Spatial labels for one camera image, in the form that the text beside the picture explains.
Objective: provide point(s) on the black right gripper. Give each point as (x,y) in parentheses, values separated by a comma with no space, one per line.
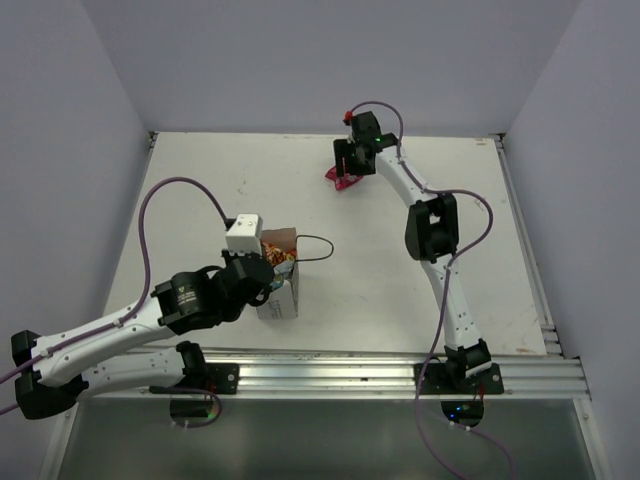
(342,148)

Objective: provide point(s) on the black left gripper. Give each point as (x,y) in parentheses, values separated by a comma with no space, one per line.
(227,256)

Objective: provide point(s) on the pink small snack packet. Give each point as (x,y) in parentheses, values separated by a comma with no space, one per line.
(341,183)

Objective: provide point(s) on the red snack packet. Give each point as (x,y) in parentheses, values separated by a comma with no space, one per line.
(278,255)

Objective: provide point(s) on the white paper coffee bag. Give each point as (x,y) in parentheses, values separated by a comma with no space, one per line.
(282,303)

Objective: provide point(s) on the silver mints sachet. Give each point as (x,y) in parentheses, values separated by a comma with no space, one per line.
(282,273)

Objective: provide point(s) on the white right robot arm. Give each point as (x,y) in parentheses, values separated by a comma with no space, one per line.
(431,238)

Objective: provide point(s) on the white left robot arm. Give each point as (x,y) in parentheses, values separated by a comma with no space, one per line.
(54,372)

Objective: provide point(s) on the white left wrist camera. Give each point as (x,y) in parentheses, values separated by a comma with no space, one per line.
(243,234)

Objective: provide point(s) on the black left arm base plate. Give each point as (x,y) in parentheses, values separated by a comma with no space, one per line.
(217,378)

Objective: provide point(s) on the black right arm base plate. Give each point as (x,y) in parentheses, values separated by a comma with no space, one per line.
(439,379)

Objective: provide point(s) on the aluminium rail frame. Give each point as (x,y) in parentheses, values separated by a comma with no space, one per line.
(302,376)

